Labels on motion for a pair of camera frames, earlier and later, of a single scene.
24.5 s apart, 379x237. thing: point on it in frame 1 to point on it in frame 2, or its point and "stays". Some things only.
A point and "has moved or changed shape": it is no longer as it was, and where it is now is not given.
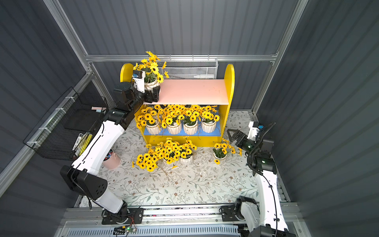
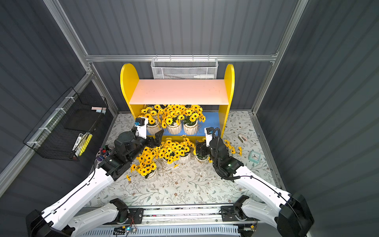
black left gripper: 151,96 to 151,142
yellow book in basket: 89,138 stays
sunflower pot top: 184,153 stays
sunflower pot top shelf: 154,73 to 228,143
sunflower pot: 150,119 stays
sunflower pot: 209,118 to 202,158
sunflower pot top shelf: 168,152 stays
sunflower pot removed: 147,160 has moved or changed shape
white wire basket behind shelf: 190,69 stays
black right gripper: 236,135 to 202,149
